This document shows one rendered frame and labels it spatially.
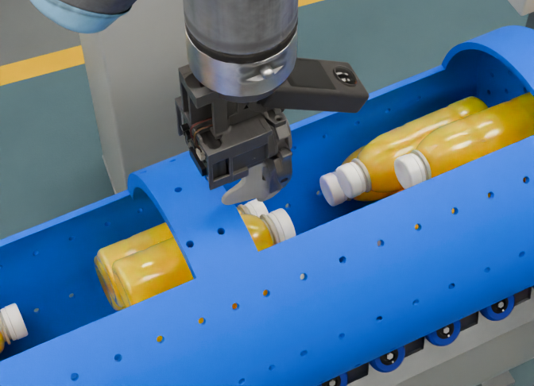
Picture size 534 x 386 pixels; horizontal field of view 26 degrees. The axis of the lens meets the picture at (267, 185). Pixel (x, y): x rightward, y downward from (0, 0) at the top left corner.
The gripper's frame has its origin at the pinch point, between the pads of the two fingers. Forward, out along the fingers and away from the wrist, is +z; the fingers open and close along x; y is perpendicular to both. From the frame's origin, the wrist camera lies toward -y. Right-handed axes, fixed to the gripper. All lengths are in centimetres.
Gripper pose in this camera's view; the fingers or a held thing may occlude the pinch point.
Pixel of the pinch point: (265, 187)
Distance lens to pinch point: 112.9
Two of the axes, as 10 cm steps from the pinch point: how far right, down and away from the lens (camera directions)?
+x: 4.4, 7.4, -5.1
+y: -9.0, 3.7, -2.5
